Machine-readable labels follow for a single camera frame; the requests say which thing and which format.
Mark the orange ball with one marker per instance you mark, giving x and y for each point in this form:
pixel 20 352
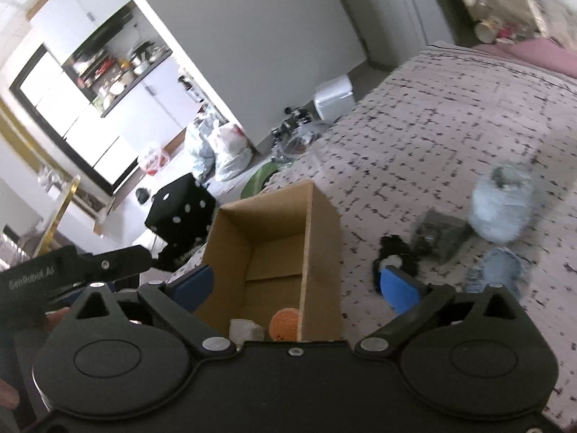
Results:
pixel 285 324

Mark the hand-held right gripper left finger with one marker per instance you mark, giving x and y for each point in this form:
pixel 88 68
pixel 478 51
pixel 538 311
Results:
pixel 194 285

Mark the white door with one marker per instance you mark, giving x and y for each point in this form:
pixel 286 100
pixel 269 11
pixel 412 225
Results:
pixel 392 13

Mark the black patterned white bedspread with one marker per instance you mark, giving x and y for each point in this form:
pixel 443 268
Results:
pixel 428 121

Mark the green item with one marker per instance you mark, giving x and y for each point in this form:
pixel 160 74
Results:
pixel 259 180

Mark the pink blanket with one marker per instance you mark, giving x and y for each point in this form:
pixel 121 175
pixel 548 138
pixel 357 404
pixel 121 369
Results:
pixel 536 56

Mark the paper cup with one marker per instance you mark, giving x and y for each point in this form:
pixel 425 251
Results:
pixel 484 30

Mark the dark grey cloth bundle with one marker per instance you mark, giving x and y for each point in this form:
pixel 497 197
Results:
pixel 439 234

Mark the black shoe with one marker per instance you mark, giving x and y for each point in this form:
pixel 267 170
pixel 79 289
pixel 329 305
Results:
pixel 143 195

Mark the gold metal frame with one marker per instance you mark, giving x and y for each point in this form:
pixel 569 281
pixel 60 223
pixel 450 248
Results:
pixel 56 216

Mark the black tripod clutter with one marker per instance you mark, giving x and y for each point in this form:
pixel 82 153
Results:
pixel 293 131

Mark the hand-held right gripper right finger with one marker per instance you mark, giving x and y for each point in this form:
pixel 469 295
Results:
pixel 399 292

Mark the grey plastic bag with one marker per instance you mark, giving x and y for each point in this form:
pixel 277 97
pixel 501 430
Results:
pixel 200 144

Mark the white and red plastic bag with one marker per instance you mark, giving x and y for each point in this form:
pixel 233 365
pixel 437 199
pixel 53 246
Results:
pixel 232 153

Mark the white box appliance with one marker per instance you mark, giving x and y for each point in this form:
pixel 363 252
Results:
pixel 332 97

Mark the person's left hand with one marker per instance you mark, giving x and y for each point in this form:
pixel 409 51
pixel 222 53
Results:
pixel 57 320

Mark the blue denim cloth piece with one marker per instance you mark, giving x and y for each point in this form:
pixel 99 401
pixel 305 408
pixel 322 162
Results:
pixel 498 268

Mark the pile of white bags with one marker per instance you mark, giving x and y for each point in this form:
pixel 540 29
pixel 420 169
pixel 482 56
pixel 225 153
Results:
pixel 514 0

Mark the white kitchen counter cabinet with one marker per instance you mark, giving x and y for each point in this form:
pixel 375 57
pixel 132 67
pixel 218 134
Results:
pixel 148 99

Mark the black dice stool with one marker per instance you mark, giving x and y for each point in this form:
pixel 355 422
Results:
pixel 182 214

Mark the brown cardboard box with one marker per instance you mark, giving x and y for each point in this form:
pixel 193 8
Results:
pixel 322 257

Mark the translucent white item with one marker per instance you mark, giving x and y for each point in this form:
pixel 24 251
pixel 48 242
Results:
pixel 245 330

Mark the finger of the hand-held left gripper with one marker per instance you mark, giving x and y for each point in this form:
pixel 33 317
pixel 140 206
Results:
pixel 119 261

